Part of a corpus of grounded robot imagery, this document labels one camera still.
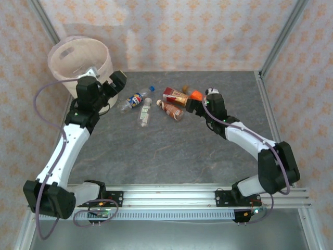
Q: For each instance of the orange label plastic bottle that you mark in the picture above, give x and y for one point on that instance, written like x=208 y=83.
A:
x=196 y=95

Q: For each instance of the brown label plastic bottle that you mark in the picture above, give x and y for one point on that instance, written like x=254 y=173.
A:
x=171 y=110

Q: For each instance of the red drink carton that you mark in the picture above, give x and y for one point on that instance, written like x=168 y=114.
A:
x=173 y=95

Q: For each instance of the clear bottle white label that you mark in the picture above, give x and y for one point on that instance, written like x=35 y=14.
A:
x=144 y=113

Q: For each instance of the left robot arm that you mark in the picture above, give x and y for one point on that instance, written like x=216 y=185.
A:
x=62 y=156

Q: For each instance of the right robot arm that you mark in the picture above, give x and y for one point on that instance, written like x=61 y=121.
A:
x=244 y=135

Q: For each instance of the pepsi bottle blue cap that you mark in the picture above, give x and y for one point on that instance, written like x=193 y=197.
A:
x=135 y=100

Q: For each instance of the small circuit board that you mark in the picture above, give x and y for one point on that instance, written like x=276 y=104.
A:
x=102 y=214
x=256 y=211

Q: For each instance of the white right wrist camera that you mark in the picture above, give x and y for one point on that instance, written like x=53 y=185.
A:
x=212 y=91

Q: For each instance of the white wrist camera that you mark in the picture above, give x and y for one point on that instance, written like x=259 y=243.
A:
x=212 y=91
x=93 y=71

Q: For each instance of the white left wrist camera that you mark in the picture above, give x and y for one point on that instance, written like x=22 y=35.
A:
x=93 y=71

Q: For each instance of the aluminium frame post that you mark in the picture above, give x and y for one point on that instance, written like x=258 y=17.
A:
x=283 y=39
x=26 y=231
x=312 y=231
x=44 y=20

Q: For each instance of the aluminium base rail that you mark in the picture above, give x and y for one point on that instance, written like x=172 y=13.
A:
x=169 y=198

